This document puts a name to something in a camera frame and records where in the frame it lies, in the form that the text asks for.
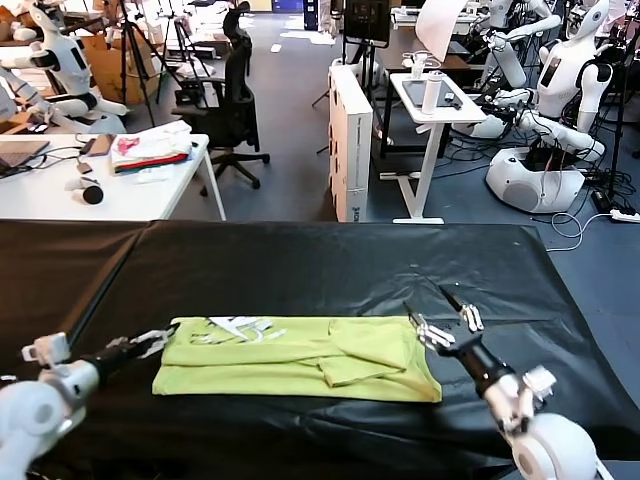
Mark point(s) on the white power strip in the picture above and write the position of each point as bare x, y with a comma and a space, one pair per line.
625, 216

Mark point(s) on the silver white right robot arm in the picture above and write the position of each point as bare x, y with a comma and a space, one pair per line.
555, 450

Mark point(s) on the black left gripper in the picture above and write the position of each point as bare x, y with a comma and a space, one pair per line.
112, 362

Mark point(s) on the white humanoid robot right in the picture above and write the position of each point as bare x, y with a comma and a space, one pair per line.
555, 85

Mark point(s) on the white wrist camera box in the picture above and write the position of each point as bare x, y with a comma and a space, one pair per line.
47, 347
537, 382

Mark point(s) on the white humanoid robot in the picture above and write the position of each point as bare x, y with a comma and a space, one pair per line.
555, 85
70, 65

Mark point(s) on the black monitor on stand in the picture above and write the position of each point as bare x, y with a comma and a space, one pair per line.
367, 20

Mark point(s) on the large white desk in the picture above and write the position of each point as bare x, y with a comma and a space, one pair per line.
45, 200

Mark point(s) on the curved white sheet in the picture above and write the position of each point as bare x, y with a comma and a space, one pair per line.
435, 30

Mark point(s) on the black camera tripod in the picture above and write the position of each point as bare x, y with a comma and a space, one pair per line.
181, 40
134, 55

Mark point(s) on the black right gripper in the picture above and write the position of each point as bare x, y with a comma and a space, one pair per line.
480, 360

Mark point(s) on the tall white cardboard box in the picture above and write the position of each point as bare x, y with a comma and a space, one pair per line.
350, 150

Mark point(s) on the brown flat case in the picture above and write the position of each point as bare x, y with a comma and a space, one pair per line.
102, 145

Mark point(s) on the stack of folded clothes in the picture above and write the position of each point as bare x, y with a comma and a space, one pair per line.
150, 150

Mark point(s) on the white black handheld controller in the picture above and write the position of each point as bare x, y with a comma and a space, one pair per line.
92, 195

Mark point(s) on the black light stand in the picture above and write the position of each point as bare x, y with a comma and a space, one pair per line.
620, 125

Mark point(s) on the white humanoid robot left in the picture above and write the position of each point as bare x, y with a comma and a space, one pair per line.
70, 65

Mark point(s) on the grey laptop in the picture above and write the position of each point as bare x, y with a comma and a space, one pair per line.
20, 152

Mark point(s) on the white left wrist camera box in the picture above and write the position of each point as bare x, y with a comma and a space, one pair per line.
47, 347

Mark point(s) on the brown cardboard box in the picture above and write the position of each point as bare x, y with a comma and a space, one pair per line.
110, 70

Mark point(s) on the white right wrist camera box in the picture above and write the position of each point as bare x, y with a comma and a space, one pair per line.
537, 382

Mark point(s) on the small white standing desk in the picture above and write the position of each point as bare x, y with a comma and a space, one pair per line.
465, 115

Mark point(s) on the white robot with raised arm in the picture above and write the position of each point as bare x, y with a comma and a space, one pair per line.
510, 60

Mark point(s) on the white drink bottle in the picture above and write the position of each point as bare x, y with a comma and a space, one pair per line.
431, 95

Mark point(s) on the black tablet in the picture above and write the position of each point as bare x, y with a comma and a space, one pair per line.
415, 95

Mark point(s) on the black office chair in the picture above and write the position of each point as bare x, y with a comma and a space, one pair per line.
235, 115

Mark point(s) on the yellow-green t-shirt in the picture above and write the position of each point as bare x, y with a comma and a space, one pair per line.
280, 370

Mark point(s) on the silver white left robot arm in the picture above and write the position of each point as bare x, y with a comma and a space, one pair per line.
35, 410

